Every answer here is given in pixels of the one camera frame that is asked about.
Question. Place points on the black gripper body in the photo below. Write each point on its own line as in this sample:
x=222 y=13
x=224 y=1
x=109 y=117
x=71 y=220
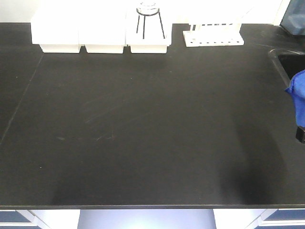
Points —
x=300 y=134

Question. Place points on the blue microfiber cloth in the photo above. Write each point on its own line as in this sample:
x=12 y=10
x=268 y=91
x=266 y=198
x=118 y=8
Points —
x=296 y=89

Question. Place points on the black lab sink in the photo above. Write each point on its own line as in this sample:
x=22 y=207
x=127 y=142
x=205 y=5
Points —
x=287 y=63

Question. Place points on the white test tube rack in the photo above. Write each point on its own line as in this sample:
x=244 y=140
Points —
x=215 y=26

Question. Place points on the right white plastic bin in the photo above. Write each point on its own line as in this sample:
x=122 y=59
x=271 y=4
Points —
x=152 y=43

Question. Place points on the white plastic bin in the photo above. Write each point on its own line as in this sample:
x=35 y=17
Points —
x=55 y=30
x=152 y=43
x=103 y=30

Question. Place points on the clear glass beaker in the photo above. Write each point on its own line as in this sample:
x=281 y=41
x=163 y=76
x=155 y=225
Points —
x=147 y=7

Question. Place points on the middle white plastic bin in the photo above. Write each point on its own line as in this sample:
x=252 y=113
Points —
x=103 y=30

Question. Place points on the left white plastic bin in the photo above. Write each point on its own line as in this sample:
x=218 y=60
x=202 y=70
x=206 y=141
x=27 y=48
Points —
x=55 y=30

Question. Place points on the black wire tripod stand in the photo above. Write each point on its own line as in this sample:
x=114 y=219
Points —
x=149 y=21

